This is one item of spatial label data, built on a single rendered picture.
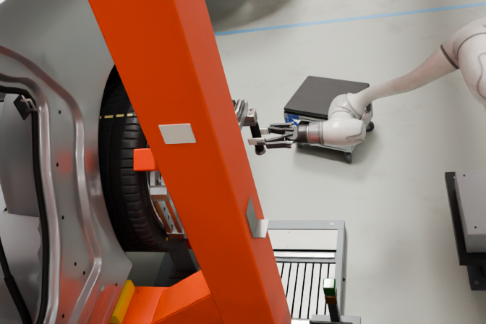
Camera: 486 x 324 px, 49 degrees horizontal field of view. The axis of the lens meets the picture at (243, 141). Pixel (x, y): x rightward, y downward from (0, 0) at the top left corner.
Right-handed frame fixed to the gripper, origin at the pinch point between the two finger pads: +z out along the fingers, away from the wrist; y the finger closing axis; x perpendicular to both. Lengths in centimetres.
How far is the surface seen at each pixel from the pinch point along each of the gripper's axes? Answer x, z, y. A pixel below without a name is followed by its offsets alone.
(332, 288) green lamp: -17, -31, -57
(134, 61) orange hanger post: 82, -5, -76
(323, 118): -52, -15, 77
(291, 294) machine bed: -77, -4, -20
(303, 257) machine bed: -75, -8, 0
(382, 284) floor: -83, -44, -9
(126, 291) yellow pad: -10, 36, -66
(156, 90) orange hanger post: 75, -7, -76
